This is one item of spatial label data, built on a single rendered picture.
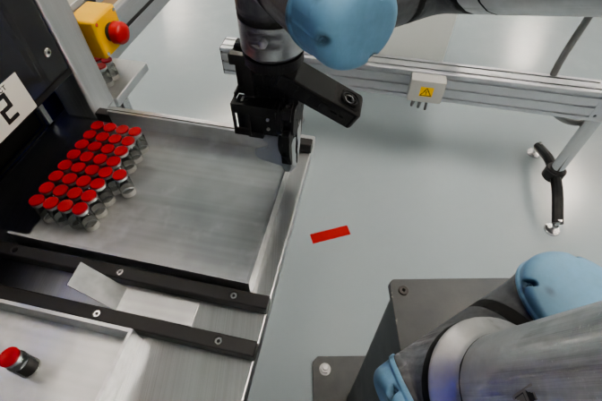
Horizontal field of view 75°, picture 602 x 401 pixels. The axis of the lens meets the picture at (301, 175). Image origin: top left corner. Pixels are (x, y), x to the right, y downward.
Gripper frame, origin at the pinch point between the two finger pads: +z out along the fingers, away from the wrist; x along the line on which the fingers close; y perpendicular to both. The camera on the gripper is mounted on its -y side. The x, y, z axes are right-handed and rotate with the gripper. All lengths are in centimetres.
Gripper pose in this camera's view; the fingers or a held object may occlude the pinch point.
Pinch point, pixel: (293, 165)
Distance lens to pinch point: 60.6
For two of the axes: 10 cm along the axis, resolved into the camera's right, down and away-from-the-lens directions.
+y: -9.8, -1.6, 1.3
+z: 0.0, 6.5, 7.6
